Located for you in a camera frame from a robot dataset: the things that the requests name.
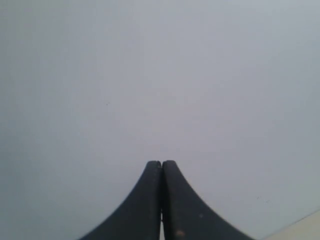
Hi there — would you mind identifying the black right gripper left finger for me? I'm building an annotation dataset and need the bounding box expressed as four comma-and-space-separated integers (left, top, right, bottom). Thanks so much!
82, 161, 162, 240

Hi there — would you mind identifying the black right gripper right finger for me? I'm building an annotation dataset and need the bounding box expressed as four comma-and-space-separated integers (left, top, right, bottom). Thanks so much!
161, 160, 252, 240

